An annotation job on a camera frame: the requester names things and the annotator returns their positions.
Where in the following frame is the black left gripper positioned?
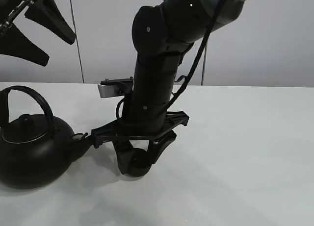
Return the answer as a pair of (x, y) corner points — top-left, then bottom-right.
(0, 0), (76, 66)

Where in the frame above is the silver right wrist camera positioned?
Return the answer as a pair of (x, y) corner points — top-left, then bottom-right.
(98, 77), (133, 98)

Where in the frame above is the small black teacup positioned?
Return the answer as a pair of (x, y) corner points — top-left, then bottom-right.
(127, 148), (152, 177)

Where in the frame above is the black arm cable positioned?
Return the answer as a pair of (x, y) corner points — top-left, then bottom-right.
(115, 0), (229, 120)

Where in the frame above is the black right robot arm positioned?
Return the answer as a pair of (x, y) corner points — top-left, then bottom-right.
(91, 0), (246, 177)

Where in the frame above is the black round teapot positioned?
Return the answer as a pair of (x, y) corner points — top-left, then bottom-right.
(0, 85), (93, 189)

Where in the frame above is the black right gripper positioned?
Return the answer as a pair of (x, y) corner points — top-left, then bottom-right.
(91, 111), (189, 174)

